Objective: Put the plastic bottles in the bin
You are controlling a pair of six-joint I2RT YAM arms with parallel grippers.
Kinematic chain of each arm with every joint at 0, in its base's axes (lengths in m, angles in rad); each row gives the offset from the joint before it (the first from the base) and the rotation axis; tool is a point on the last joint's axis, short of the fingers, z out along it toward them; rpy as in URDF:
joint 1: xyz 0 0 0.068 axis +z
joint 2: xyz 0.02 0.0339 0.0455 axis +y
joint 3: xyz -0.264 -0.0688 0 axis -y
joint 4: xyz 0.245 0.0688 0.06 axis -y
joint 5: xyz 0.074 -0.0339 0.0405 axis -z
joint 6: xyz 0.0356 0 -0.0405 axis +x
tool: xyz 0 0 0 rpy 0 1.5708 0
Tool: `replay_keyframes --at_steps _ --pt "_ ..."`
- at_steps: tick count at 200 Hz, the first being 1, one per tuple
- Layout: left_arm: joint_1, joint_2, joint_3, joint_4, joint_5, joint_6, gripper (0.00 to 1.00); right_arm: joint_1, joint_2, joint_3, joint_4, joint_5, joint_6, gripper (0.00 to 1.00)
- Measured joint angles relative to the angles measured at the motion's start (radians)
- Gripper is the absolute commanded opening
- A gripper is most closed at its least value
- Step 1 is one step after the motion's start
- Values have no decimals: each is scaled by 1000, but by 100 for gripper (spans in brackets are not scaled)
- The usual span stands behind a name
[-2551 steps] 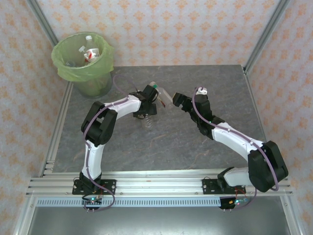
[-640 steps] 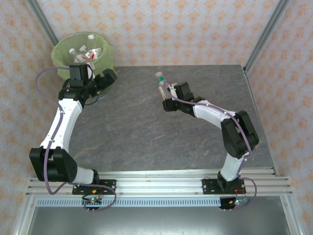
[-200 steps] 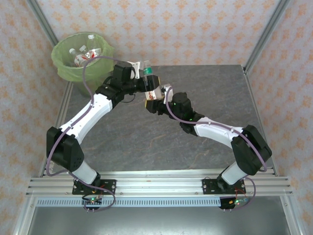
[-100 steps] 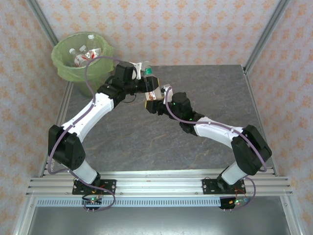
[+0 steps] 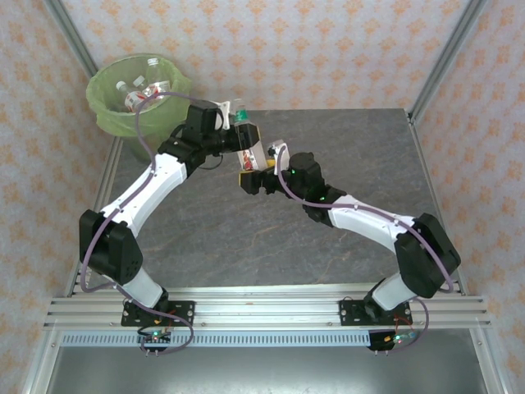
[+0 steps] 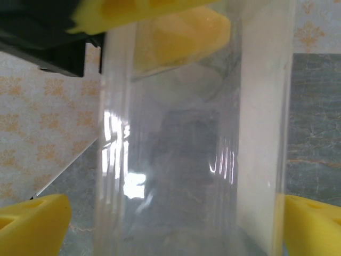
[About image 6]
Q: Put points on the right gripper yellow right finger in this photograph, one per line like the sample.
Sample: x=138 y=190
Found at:
x=317 y=232

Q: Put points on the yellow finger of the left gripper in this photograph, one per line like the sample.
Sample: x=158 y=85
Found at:
x=120 y=13
x=186 y=37

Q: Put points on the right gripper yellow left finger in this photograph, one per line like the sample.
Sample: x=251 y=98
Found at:
x=32 y=229

